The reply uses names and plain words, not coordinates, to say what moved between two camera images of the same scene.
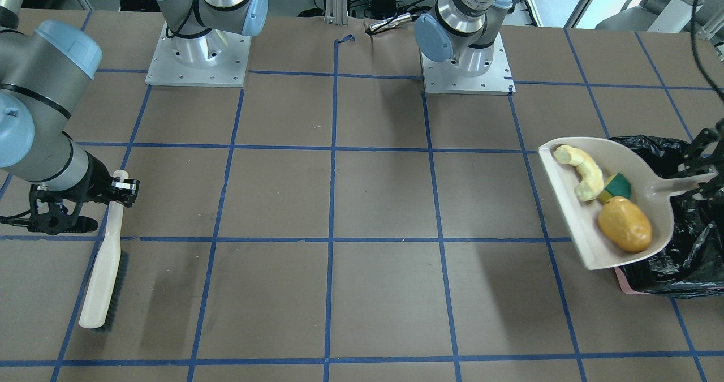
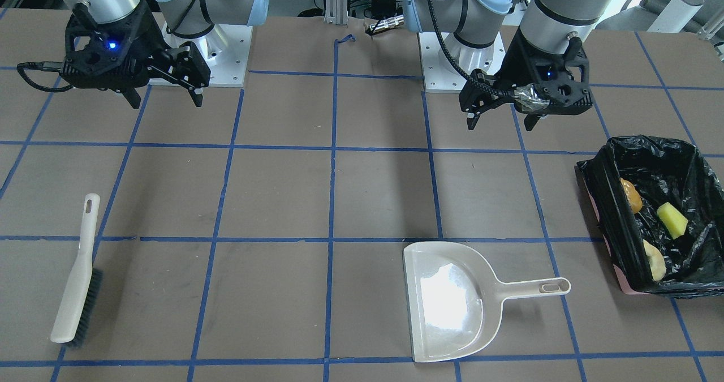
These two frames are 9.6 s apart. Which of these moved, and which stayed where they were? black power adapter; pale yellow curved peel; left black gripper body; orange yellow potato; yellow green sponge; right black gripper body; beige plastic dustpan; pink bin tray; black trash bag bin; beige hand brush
Moved: beige plastic dustpan; beige hand brush; orange yellow potato; yellow green sponge; right black gripper body; left black gripper body; pale yellow curved peel
Stayed: black trash bag bin; black power adapter; pink bin tray
